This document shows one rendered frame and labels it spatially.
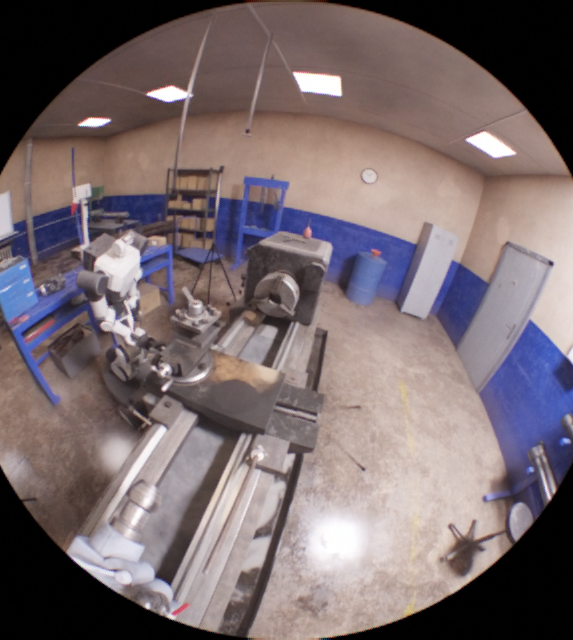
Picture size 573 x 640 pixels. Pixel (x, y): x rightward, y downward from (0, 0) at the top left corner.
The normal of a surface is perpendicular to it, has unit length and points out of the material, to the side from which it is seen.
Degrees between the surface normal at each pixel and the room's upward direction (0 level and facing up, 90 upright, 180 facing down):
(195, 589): 0
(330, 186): 90
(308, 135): 90
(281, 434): 0
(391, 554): 0
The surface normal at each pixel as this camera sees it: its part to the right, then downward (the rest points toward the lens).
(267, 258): -0.24, 0.48
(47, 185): 0.95, 0.28
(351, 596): 0.18, -0.83
